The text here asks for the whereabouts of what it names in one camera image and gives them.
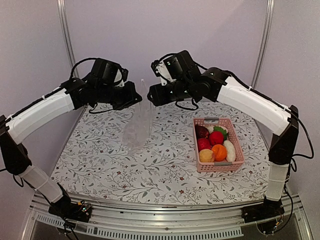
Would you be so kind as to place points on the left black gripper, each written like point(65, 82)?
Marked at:
point(132, 95)

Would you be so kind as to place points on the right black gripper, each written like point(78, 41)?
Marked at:
point(158, 98)

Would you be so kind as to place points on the clear zip top bag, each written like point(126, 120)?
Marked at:
point(139, 128)

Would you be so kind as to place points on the dark purple fruit toy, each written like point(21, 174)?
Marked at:
point(201, 132)

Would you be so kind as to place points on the red strawberry toy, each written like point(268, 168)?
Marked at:
point(203, 144)

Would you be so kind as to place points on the red mushroom toy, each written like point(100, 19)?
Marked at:
point(216, 138)

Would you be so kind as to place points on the yellow peach toy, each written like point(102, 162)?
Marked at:
point(206, 156)

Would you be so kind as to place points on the pink plastic basket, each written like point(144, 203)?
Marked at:
point(223, 166)

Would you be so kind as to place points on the orange tangerine toy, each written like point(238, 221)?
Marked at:
point(219, 152)

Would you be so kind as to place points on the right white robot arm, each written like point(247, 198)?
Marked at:
point(224, 87)

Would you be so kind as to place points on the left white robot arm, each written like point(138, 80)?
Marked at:
point(69, 96)

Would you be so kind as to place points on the white radish with green leaf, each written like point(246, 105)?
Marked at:
point(219, 128)

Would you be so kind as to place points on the floral table mat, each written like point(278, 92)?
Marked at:
point(95, 162)

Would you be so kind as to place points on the white radish toy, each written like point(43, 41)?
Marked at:
point(230, 151)

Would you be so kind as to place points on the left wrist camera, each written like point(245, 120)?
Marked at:
point(109, 73)

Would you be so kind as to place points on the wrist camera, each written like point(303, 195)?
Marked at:
point(109, 73)
point(174, 67)

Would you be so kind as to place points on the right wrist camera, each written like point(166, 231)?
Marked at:
point(174, 67)

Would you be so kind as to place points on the left aluminium frame post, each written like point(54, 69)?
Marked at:
point(62, 13)

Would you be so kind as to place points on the aluminium frame post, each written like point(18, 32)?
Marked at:
point(264, 42)
point(62, 13)

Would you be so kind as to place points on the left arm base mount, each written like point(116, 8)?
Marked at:
point(65, 209)

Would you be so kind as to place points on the front aluminium rail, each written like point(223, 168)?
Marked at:
point(120, 220)

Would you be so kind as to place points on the right aluminium frame post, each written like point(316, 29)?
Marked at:
point(264, 42)

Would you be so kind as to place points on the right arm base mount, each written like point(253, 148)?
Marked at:
point(268, 215)

